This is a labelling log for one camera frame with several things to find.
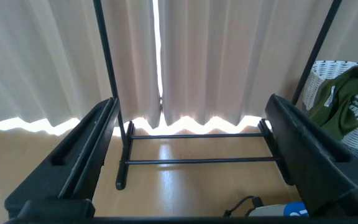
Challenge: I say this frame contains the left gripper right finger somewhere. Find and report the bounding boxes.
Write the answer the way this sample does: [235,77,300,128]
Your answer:
[264,93,358,217]

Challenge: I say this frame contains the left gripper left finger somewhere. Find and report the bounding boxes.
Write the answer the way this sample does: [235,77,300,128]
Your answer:
[4,97,121,218]

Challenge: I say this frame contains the white laundry basket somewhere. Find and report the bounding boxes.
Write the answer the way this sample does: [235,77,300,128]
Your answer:
[301,60,358,169]

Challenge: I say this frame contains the black clothes rack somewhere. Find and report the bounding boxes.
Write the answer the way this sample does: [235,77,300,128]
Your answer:
[92,0,343,191]

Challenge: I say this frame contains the green printed shirt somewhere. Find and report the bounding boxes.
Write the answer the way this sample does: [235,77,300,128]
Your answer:
[307,64,358,141]

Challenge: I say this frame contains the beige curtain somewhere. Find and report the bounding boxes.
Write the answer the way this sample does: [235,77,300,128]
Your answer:
[0,0,358,137]

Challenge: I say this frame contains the black cable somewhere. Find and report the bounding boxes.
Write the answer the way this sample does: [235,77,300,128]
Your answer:
[223,195,264,218]

